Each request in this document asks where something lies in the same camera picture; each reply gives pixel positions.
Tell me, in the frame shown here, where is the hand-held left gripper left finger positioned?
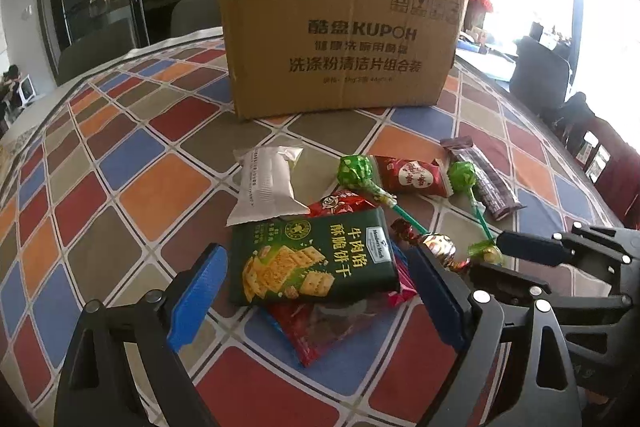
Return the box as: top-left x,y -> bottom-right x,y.
55,244 -> 228,427

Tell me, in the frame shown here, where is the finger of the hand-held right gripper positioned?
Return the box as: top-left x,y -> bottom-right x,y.
467,264 -> 635,349
497,222 -> 640,293

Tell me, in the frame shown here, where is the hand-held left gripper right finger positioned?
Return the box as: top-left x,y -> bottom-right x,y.
410,244 -> 583,427

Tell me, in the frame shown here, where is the red gold candy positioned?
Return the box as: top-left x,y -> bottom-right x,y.
391,219 -> 471,275

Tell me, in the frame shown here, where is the green cracker packet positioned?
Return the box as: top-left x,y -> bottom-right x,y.
230,206 -> 401,308

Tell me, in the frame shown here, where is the white snack packet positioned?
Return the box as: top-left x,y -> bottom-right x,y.
226,146 -> 311,228

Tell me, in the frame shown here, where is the brown cardboard box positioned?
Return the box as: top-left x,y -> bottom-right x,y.
218,0 -> 471,122

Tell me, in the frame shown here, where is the green wrapped candy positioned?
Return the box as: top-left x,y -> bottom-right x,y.
467,239 -> 506,265

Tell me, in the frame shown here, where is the purple snack bar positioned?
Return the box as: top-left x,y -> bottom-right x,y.
440,136 -> 527,222

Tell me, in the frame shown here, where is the green wrapped lollipop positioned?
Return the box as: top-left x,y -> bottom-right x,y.
446,161 -> 495,243
338,154 -> 430,237

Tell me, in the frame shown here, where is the dark wooden chair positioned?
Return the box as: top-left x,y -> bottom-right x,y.
565,117 -> 640,228

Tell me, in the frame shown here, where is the large dark red snack packet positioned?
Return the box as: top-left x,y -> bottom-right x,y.
264,242 -> 418,369

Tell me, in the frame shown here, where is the red candy packet white circle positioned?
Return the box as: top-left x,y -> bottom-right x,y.
367,154 -> 453,198

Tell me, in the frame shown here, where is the colourful checked tablecloth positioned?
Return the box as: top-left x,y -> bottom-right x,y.
0,27 -> 640,427

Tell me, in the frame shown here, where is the dark jacket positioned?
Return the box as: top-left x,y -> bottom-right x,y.
547,91 -> 603,135

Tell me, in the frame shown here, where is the dark office chair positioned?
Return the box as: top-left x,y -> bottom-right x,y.
509,36 -> 573,108

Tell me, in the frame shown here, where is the grey chair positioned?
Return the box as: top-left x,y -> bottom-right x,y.
55,24 -> 141,85
170,0 -> 223,38

